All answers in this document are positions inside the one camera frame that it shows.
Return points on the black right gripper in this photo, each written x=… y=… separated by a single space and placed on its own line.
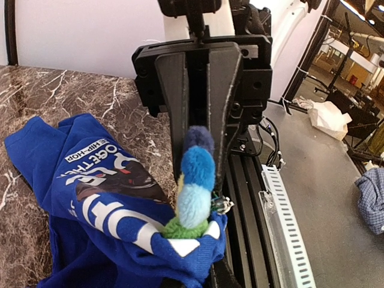
x=221 y=83

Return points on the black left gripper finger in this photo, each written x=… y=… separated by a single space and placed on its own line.
x=222 y=276

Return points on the rainbow flower plush brooch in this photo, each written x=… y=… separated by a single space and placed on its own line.
x=195 y=186

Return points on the blue printed t-shirt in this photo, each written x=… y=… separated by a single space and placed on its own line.
x=106 y=212

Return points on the white crumpled bag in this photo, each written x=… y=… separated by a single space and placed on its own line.
x=328 y=118

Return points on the checked cloth on floor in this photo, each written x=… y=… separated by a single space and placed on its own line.
x=370 y=202

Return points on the black front aluminium rail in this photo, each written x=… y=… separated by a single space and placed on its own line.
x=249 y=250

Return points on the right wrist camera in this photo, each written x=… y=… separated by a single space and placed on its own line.
x=193 y=10

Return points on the white slotted cable duct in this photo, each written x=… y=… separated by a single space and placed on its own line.
x=293 y=265

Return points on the right black frame post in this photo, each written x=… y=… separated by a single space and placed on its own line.
x=10 y=32

